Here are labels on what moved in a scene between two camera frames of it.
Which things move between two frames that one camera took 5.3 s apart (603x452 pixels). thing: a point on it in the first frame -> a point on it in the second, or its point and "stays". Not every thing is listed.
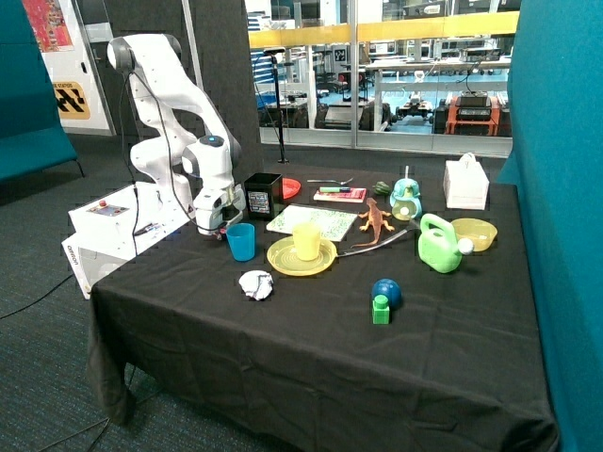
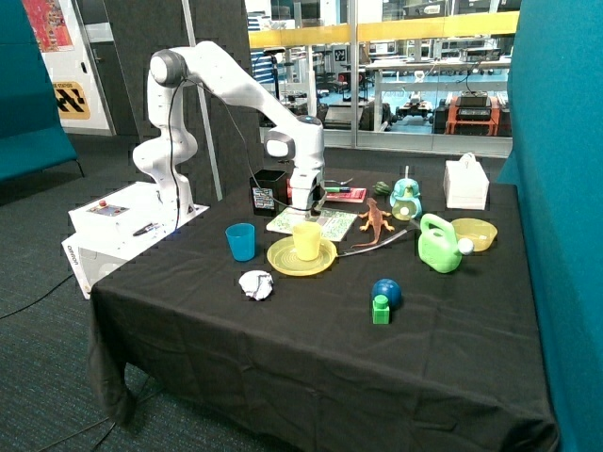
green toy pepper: x=381 y=187 stays
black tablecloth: x=357 y=307 stays
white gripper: x=218 y=207 -> x=307 y=186
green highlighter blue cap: x=334 y=189 stays
